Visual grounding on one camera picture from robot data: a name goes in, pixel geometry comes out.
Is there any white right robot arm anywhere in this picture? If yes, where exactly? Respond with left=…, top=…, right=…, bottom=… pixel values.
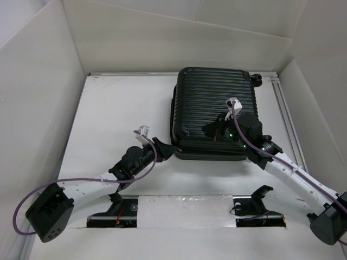
left=202, top=97, right=346, bottom=245

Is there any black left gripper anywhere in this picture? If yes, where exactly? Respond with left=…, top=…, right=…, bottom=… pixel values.
left=131, top=137, right=176, bottom=176

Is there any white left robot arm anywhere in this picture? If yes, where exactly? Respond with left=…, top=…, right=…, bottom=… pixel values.
left=25, top=128, right=177, bottom=243

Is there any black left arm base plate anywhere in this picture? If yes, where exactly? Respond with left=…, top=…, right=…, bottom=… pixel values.
left=86, top=193, right=139, bottom=229

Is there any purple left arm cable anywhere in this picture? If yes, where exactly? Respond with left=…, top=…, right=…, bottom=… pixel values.
left=13, top=129, right=159, bottom=236

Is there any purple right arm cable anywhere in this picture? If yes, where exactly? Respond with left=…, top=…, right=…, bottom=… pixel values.
left=224, top=100, right=347, bottom=244

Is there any black ribbed hard-shell suitcase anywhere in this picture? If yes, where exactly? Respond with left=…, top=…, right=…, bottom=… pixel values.
left=170, top=67, right=262, bottom=161

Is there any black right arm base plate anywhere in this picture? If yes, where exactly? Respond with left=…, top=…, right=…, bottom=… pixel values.
left=229, top=185, right=286, bottom=228

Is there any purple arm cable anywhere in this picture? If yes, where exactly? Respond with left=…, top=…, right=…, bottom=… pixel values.
left=224, top=100, right=347, bottom=244
left=13, top=129, right=159, bottom=236

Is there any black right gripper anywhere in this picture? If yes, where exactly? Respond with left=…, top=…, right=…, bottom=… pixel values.
left=203, top=112, right=249, bottom=148

